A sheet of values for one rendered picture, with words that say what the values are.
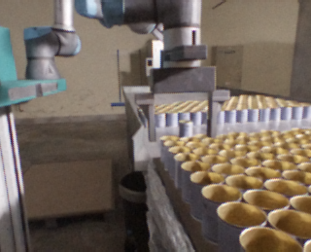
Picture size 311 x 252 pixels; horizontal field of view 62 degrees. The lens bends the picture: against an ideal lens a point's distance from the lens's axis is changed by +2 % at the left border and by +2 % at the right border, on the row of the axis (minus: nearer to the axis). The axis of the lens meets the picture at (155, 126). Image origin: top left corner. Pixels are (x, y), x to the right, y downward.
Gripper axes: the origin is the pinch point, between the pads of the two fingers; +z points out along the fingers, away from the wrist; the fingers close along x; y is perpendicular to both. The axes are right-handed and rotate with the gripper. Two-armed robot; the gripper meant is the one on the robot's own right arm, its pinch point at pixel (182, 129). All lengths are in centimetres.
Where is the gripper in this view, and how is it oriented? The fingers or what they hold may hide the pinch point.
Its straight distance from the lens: 56.0
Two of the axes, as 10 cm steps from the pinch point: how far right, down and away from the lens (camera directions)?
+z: 0.3, 9.8, 1.9
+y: -1.6, -1.8, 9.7
